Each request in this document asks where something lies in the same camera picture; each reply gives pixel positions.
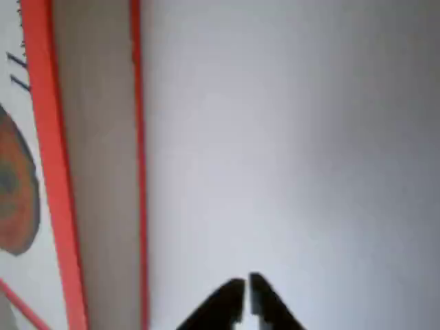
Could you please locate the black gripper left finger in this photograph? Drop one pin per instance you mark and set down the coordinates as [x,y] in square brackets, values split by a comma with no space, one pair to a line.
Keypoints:
[223,306]

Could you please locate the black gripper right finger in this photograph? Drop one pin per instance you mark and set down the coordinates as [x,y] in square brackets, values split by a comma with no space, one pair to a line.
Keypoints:
[271,309]

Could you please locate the thick red-covered book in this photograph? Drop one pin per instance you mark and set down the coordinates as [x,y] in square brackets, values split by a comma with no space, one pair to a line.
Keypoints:
[96,137]

